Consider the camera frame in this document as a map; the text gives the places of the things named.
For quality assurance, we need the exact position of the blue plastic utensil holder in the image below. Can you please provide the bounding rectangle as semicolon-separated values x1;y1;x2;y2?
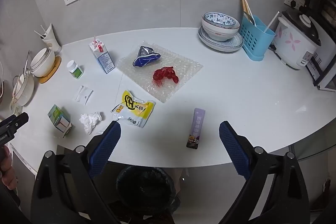
241;15;276;61

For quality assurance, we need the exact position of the purple sachet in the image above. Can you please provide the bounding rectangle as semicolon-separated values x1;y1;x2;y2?
186;108;206;149

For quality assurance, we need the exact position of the black trash bin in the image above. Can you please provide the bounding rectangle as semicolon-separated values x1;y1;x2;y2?
116;165;176;216

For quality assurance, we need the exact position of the frosted glass panel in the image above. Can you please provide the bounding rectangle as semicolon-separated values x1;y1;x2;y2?
288;143;336;162

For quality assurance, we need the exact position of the wooden chopsticks bundle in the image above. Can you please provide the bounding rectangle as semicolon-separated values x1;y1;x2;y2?
239;0;254;20

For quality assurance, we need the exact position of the white floral rice cooker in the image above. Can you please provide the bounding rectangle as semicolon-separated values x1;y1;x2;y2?
271;9;322;70

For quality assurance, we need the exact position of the bubble wrap sheet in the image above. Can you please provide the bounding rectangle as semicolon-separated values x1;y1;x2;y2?
116;42;204;104

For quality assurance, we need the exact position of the wooden coaster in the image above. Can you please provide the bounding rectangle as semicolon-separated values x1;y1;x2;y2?
38;56;62;84

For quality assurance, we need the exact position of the white bowl black rim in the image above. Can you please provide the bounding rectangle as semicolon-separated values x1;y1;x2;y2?
31;52;56;78
30;47;54;68

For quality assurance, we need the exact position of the blue striped plate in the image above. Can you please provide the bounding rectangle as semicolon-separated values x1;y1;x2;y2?
198;26;244;53

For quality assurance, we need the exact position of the metal wire utensil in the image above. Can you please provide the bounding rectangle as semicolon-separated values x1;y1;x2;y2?
13;50;31;103

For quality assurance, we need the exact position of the white pill bottle green label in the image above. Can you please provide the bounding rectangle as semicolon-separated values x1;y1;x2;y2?
66;60;84;80

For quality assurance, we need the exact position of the white bowl red stripe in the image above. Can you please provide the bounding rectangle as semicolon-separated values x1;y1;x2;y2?
202;21;240;41

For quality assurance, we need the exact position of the red mesh net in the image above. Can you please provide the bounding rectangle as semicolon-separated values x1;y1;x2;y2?
152;66;181;89

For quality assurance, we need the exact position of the white blue milk carton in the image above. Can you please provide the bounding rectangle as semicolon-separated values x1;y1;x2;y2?
89;35;116;74

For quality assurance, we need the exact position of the blue patterned bowl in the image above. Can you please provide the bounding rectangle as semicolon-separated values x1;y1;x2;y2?
202;12;240;30

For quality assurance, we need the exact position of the white flared cup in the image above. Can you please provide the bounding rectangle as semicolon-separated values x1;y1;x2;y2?
41;23;63;55

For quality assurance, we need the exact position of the blue foil snack bag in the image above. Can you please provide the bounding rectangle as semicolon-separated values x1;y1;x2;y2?
133;46;161;68

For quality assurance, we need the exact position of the white toaster oven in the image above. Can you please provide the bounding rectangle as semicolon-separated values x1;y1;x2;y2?
306;21;336;92

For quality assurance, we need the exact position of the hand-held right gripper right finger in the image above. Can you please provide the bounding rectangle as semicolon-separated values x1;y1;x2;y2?
219;120;310;224

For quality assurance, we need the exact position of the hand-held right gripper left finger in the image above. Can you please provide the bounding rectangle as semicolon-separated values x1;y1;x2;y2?
31;120;122;224

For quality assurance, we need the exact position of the yellow snack wrapper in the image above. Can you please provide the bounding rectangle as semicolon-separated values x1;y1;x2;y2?
111;90;156;129

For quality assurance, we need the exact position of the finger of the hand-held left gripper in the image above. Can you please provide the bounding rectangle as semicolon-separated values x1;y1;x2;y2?
0;112;29;135

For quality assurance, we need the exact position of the person's left hand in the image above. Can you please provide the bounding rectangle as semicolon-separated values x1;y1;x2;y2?
0;146;17;190

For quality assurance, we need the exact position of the crumpled white tissue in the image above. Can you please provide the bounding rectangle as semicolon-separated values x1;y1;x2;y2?
79;112;102;135

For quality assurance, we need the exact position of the small clear plastic bag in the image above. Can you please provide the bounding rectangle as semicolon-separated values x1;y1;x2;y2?
72;85;95;105

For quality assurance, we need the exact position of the metal spoon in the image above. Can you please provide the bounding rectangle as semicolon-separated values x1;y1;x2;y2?
243;11;255;26

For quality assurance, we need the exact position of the green glass dish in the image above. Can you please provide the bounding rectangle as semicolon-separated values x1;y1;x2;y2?
9;101;25;115

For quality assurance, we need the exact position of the small green white box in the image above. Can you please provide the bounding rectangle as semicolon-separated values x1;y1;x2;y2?
47;104;72;138

